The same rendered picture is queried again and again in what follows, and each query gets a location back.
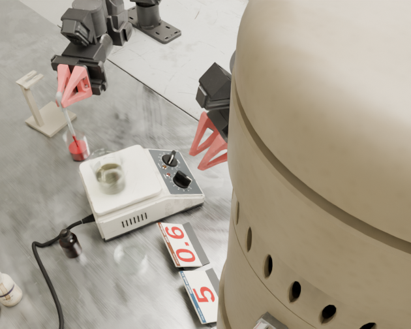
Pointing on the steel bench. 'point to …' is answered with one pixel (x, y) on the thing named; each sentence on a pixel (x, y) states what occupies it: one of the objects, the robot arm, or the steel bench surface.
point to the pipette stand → (40, 118)
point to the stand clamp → (269, 322)
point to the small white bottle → (3, 287)
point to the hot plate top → (134, 152)
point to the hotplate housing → (142, 209)
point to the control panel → (174, 173)
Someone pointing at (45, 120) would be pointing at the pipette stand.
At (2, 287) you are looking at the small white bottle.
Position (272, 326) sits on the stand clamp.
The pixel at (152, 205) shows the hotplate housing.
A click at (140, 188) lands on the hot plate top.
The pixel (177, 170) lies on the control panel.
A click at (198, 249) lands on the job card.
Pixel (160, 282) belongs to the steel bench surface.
